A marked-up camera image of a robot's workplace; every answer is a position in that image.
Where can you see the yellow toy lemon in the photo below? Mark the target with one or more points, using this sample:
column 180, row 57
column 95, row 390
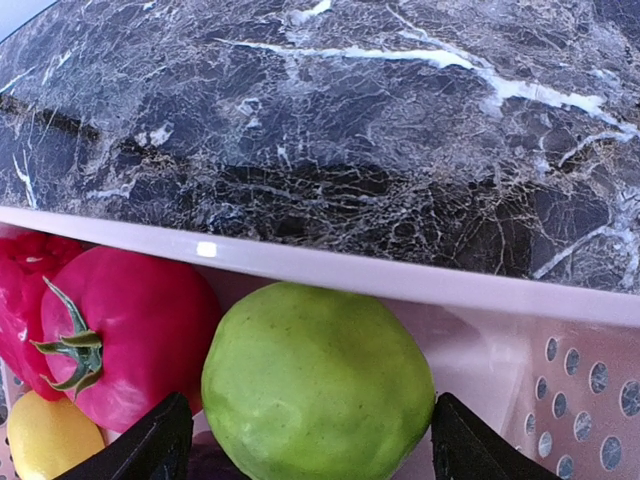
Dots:
column 48, row 438

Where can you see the green toy chayote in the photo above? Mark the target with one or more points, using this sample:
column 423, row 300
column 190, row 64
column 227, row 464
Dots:
column 304, row 382

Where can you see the pink perforated plastic basket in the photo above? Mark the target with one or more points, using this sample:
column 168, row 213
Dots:
column 553, row 369

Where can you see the red toy tomato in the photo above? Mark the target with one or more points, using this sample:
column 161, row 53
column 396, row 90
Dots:
column 122, row 330

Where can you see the red toy bell pepper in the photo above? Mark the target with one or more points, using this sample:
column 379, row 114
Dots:
column 26, row 261

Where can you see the purple toy eggplant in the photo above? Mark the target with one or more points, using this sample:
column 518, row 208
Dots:
column 207, row 461

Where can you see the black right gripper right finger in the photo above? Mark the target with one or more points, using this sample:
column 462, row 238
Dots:
column 466, row 448

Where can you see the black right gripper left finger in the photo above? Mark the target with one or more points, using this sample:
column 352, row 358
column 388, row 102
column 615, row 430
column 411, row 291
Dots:
column 155, row 447

